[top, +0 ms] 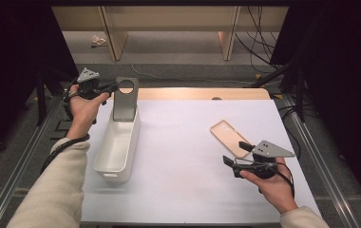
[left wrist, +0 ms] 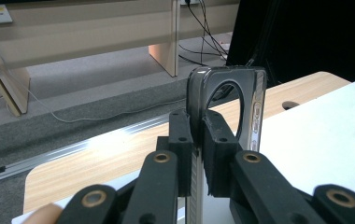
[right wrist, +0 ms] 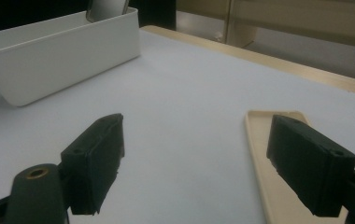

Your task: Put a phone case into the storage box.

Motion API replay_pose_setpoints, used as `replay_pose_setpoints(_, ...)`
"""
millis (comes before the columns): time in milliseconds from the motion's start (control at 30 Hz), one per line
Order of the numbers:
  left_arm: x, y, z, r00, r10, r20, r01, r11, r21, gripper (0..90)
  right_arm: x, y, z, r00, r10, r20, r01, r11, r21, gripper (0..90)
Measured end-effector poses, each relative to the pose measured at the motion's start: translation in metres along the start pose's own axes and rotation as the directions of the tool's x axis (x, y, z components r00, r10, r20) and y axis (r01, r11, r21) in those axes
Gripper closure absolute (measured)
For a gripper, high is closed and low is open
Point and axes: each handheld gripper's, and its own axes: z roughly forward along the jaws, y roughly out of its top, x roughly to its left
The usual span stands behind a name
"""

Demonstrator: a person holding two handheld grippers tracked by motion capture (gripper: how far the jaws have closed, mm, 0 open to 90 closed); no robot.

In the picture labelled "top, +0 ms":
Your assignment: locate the beige phone case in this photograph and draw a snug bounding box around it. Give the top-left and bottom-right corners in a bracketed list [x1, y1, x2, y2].
[209, 119, 254, 159]

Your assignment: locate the person's right hand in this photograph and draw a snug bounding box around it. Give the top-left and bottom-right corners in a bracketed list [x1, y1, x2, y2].
[238, 157, 299, 215]

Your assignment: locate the person's left hand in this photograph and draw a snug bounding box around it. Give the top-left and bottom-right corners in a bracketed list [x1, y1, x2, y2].
[66, 93, 110, 141]

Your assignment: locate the aluminium floor rail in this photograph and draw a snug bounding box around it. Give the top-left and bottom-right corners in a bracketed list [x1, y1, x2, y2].
[282, 94, 360, 228]
[0, 94, 63, 228]

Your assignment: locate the black tripod stand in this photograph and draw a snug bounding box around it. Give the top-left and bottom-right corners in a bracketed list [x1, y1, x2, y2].
[251, 63, 308, 123]
[35, 67, 85, 126]

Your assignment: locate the grey phone case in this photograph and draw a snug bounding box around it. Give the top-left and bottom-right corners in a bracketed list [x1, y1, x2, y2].
[112, 76, 140, 123]

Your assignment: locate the beige office desk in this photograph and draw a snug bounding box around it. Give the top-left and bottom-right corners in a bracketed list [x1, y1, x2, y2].
[50, 5, 290, 62]

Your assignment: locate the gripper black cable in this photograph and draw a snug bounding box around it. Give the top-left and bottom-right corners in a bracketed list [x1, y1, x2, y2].
[39, 79, 91, 175]
[275, 162, 296, 199]

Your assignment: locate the black curtain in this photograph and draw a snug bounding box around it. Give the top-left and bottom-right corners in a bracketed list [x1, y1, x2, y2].
[0, 0, 83, 165]
[270, 0, 361, 217]

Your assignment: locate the white plastic bin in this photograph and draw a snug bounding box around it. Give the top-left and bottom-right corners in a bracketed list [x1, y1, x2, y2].
[92, 104, 142, 183]

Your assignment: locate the black cable bundle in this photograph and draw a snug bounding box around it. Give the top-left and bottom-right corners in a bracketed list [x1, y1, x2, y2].
[235, 6, 284, 69]

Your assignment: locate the white table mat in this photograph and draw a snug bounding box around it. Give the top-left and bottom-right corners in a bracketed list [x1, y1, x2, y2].
[80, 99, 321, 224]

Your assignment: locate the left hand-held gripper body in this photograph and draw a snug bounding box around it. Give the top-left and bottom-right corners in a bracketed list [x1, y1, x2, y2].
[73, 66, 103, 101]

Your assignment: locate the crumpled paper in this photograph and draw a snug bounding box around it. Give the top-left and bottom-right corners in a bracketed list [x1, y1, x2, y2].
[90, 34, 108, 48]

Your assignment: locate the wooden table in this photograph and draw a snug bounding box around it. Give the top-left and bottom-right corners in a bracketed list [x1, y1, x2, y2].
[105, 87, 272, 101]

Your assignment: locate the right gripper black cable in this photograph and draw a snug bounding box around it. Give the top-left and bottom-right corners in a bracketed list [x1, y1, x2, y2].
[275, 162, 296, 199]

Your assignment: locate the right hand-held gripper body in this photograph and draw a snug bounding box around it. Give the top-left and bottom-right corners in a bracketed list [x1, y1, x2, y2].
[232, 140, 296, 181]

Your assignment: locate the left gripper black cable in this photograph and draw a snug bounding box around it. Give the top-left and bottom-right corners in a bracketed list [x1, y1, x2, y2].
[39, 79, 91, 175]

